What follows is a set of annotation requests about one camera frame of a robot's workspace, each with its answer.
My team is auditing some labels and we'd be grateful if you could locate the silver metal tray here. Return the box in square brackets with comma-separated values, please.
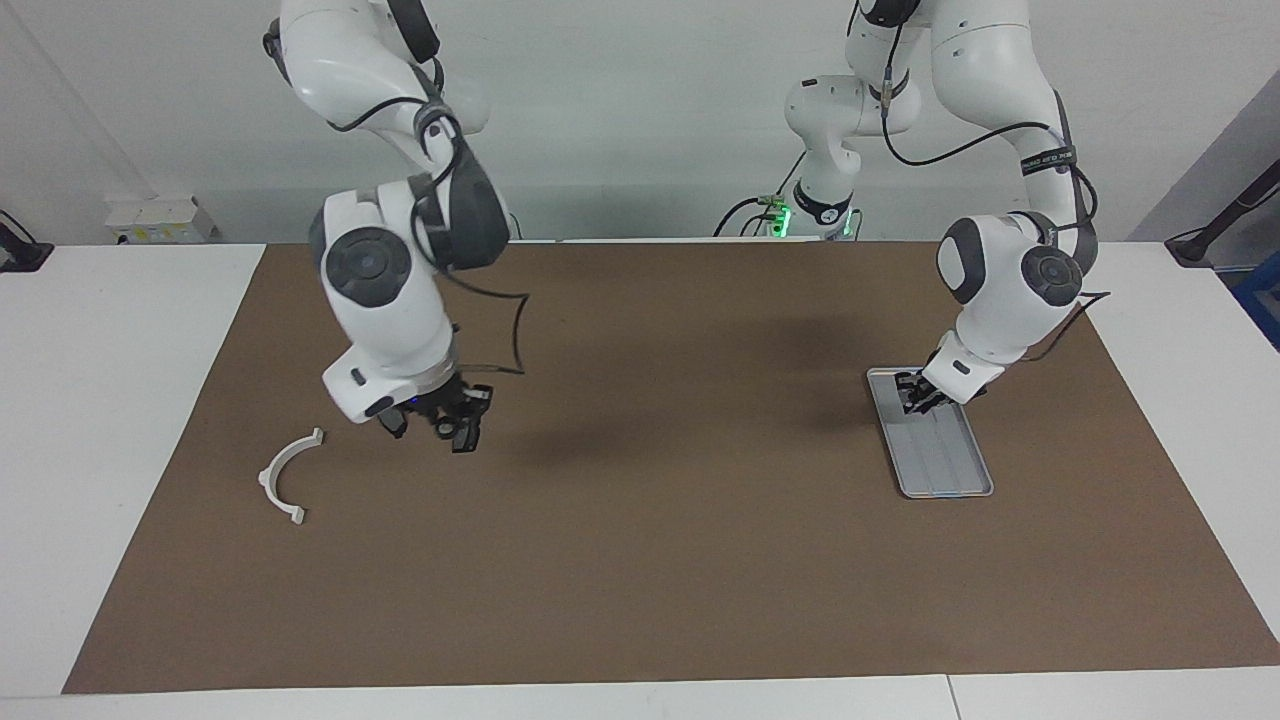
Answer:
[866, 367, 995, 499]

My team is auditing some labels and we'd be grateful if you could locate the brown table mat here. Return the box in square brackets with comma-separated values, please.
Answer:
[62, 240, 1280, 695]

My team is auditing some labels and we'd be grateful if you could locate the black angled stand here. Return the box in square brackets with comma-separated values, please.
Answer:
[1165, 160, 1280, 266]

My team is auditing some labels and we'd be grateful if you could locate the white box with yellow labels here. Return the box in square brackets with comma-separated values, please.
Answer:
[105, 196, 216, 244]

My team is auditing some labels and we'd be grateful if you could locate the blue crate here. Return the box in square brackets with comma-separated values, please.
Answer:
[1233, 275, 1280, 351]

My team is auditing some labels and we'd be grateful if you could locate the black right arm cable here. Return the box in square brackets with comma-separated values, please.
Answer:
[410, 60, 529, 376]

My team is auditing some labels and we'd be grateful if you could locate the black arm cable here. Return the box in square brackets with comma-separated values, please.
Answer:
[410, 60, 529, 376]
[880, 20, 1111, 363]

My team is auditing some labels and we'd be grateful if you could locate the white curved plastic bracket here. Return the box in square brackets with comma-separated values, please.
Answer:
[258, 428, 326, 526]

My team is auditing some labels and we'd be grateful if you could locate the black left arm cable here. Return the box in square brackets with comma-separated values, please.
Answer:
[880, 20, 1111, 363]

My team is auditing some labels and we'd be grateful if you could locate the black base cable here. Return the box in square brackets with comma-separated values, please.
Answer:
[713, 150, 806, 238]

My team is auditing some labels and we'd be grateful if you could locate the black clamp mount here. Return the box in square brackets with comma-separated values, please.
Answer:
[0, 210, 54, 273]

